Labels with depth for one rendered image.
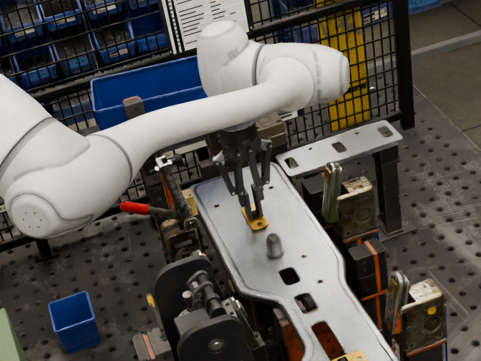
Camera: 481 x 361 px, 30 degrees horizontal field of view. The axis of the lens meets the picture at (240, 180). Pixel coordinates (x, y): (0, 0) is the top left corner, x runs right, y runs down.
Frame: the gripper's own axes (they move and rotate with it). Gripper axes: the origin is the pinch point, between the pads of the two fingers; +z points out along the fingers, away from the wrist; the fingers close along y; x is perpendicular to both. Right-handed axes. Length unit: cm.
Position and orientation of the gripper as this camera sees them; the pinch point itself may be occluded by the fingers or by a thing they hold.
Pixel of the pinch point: (252, 202)
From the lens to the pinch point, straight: 190.2
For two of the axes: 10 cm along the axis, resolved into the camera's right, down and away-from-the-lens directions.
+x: -3.2, -5.1, 8.0
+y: 9.4, -3.1, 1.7
